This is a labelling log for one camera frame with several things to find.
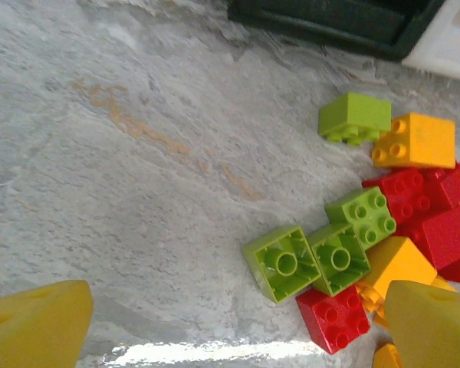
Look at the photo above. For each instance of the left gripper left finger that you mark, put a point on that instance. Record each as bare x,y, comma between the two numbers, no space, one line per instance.
34,326

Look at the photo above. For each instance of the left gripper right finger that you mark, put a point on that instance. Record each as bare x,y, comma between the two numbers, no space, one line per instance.
433,329

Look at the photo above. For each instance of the orange lego brick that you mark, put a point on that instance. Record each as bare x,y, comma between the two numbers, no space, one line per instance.
387,356
398,264
421,142
370,299

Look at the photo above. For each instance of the red lego brick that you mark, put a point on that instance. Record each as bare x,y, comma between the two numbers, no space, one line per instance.
402,191
452,184
333,318
444,237

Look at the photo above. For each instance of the green lego brick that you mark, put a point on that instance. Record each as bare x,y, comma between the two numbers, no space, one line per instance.
281,264
362,216
339,258
354,115

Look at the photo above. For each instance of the white plastic bin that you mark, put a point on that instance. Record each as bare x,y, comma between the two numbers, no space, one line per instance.
452,50

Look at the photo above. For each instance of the black plastic bin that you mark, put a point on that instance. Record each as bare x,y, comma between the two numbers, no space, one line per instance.
329,23

